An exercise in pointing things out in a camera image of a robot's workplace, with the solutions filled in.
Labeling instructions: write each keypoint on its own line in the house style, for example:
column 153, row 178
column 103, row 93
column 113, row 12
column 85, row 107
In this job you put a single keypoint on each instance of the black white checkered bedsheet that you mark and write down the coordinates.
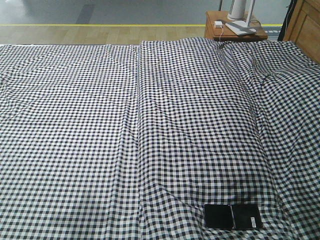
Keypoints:
column 129, row 142

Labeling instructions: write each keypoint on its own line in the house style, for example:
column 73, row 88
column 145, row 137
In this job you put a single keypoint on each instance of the white charger adapter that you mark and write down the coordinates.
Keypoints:
column 218, row 24

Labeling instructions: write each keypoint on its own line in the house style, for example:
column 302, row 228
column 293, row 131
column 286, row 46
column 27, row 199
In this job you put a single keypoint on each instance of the black foldable phone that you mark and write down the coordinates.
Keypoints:
column 233, row 216

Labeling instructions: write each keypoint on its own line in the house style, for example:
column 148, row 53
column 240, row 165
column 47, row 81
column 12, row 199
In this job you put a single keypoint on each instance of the wooden headboard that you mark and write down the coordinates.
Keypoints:
column 304, row 28

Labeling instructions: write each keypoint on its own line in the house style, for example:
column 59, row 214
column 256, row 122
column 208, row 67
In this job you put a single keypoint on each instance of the white lamp base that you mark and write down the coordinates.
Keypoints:
column 242, row 27

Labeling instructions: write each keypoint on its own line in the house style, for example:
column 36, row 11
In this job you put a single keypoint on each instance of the white cylindrical speaker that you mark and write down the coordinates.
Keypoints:
column 237, row 10

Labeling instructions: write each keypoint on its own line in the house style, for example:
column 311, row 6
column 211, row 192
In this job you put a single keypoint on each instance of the wooden nightstand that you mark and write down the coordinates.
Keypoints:
column 225, row 34

